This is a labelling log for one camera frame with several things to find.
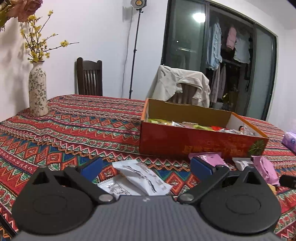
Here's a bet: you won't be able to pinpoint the hanging pink top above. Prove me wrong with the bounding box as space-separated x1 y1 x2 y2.
226 27 238 50

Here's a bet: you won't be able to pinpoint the brown wooden chair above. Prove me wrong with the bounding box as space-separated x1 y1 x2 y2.
169 82 197 105

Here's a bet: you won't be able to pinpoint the black light stand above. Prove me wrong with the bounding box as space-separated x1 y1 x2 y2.
128 0 145 99

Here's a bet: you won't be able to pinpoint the silver striped snack packet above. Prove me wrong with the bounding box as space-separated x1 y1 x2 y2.
221 128 242 135

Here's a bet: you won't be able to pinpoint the hanging pale pink trousers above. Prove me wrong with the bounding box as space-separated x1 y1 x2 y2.
210 65 227 104

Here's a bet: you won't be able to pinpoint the yellow flower branches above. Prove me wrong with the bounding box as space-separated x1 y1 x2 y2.
20 10 80 63

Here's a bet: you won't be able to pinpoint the glass sliding door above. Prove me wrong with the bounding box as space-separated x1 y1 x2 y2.
161 0 278 121

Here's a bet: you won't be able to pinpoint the dark wooden chair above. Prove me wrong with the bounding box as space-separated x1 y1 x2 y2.
76 57 103 96

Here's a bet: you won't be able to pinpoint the black lamp cable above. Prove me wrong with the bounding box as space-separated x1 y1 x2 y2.
122 6 130 91

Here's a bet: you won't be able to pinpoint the purple tissue pack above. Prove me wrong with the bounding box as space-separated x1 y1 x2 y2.
282 131 296 154

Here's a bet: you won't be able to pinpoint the pink snack packet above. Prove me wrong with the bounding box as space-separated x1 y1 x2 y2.
188 153 228 171
252 155 281 186

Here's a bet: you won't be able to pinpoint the green white snack packet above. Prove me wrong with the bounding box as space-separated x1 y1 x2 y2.
147 118 173 126

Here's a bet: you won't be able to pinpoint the orange cardboard box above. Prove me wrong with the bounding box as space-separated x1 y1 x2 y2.
139 98 270 161

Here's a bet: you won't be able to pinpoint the floral ceramic vase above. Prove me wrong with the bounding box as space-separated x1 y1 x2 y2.
28 61 48 117

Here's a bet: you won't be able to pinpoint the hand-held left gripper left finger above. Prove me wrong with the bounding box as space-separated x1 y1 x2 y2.
30 158 116 205

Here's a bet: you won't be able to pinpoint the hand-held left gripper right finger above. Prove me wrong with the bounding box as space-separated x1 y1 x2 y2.
177 156 265 205

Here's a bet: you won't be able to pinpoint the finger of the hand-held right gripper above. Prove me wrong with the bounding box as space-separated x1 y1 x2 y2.
279 175 296 189

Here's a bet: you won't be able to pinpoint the beige jacket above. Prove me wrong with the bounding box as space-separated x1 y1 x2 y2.
151 65 211 108

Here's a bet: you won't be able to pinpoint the hanging white top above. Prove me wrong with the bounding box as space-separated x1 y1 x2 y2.
233 31 251 64

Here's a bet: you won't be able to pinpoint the hanging blue shirt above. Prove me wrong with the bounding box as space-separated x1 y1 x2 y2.
205 22 223 70

